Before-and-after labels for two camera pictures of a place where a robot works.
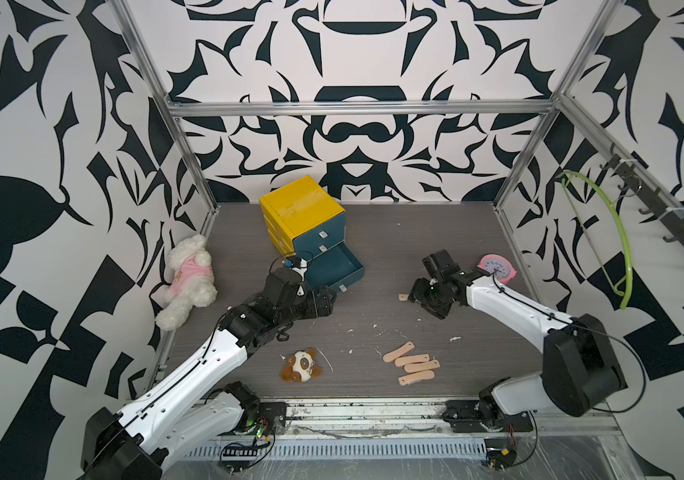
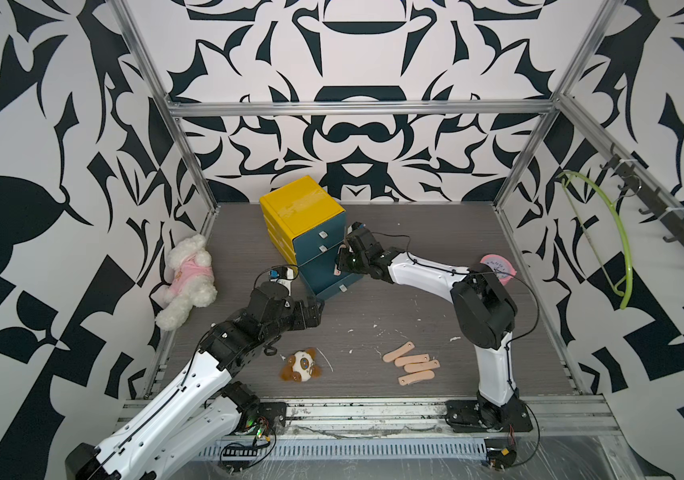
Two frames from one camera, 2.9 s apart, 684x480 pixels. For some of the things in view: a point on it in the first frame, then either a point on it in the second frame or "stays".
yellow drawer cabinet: [295, 209] stays
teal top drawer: [318, 234] stays
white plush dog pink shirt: [192, 282] stays
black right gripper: [415, 292] to [340, 261]
